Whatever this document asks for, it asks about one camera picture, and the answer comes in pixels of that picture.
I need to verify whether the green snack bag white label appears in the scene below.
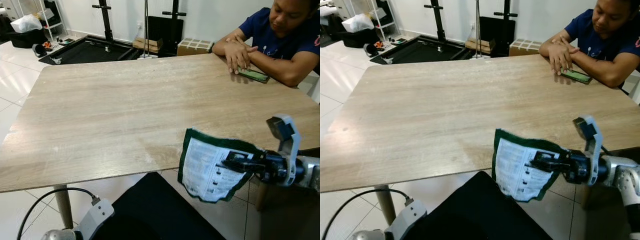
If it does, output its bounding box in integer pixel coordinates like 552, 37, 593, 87
177, 127, 263, 203
491, 128, 571, 202

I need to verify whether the green phone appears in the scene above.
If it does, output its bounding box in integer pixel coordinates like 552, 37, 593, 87
237, 67, 271, 84
560, 68, 593, 85

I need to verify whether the black floor mat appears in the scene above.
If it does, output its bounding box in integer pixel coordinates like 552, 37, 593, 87
92, 172, 226, 240
400, 171, 553, 240

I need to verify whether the checked cardboard box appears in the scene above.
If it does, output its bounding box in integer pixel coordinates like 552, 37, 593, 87
176, 37, 215, 57
509, 39, 543, 57

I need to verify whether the light wooden table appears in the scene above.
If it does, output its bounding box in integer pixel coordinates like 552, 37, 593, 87
320, 54, 640, 226
0, 52, 321, 231

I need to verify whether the person in navy shirt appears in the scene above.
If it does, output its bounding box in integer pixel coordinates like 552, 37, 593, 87
210, 0, 321, 88
539, 0, 640, 90

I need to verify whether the black square case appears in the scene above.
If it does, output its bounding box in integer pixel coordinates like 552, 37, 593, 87
146, 15, 184, 56
479, 16, 516, 57

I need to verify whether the flat brown cardboard box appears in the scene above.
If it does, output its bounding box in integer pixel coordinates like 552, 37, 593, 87
465, 38, 493, 53
132, 37, 163, 53

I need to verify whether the chrome pole stand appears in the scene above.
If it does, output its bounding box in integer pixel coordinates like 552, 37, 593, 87
470, 0, 491, 60
137, 0, 158, 60

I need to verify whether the black floor platform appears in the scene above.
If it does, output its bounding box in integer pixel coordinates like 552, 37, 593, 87
370, 35, 476, 65
39, 35, 146, 66

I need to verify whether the white plastic bag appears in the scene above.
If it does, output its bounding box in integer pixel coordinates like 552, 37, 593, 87
10, 14, 43, 33
341, 13, 375, 33

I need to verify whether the black gantry post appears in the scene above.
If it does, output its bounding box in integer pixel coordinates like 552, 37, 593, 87
424, 0, 448, 43
493, 0, 518, 18
91, 0, 117, 43
161, 0, 187, 18

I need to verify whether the white wire shelf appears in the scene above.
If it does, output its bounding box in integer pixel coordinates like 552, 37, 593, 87
35, 0, 63, 42
367, 0, 401, 42

